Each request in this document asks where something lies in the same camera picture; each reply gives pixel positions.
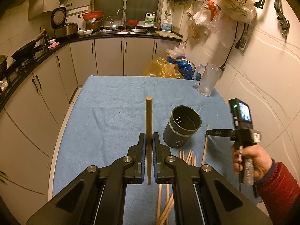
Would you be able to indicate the hanging white plastic bag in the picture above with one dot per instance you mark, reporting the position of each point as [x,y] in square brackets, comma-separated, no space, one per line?
[232,2]

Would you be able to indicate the person right hand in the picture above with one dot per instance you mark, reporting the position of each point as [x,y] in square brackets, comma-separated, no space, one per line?
[262,162]

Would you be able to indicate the dark utensil holder cup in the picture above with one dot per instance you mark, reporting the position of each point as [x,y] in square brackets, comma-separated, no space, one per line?
[183,123]

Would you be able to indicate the wooden chopstick five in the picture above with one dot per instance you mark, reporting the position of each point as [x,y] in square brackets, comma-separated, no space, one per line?
[189,157]

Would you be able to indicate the yellow plastic bag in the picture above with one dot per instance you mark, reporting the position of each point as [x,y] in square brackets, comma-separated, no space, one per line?
[160,67]

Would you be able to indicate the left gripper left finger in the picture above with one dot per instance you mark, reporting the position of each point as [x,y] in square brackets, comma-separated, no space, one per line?
[112,184]

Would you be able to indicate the wooden chopstick one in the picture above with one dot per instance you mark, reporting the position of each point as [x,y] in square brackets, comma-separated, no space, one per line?
[149,132]

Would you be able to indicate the wooden chopstick two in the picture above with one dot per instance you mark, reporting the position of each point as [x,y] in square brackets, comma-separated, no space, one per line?
[205,147]

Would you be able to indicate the red sleeve forearm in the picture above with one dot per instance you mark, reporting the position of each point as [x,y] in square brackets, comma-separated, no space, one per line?
[280,193]

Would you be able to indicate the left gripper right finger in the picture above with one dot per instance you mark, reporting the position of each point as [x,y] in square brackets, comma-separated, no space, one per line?
[201,195]

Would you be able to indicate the green label detergent jug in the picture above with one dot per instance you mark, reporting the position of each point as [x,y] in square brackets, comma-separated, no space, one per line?
[149,19]

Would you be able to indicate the wooden chopstick six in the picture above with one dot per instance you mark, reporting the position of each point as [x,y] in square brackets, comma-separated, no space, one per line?
[167,200]

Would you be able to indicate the kitchen base cabinets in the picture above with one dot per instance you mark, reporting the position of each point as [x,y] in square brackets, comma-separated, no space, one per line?
[37,101]

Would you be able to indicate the red basin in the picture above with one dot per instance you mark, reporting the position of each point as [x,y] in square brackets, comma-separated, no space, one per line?
[92,15]

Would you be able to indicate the wooden chopstick four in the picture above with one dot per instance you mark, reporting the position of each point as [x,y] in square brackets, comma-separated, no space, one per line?
[166,211]

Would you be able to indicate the blue label bottle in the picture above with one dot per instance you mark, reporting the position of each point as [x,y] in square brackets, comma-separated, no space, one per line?
[167,25]

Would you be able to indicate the black frying pan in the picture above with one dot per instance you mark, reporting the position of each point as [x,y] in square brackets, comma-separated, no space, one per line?
[27,49]

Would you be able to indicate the metal pot with lid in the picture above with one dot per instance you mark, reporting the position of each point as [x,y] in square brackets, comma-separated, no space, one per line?
[94,24]

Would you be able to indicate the rice cooker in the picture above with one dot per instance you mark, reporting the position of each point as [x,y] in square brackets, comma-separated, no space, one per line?
[61,27]

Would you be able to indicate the clear glass mug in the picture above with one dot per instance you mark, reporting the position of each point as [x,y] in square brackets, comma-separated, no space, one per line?
[208,78]

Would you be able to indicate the kitchen faucet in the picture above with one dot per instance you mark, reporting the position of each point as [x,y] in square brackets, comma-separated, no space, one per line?
[124,17]

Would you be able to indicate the wooden chopstick three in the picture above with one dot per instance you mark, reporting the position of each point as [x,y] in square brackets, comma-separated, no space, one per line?
[159,202]

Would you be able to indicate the wooden cutting board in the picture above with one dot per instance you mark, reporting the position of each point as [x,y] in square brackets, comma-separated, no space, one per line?
[168,34]

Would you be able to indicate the blue plastic bag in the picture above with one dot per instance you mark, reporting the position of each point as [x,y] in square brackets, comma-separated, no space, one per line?
[185,67]

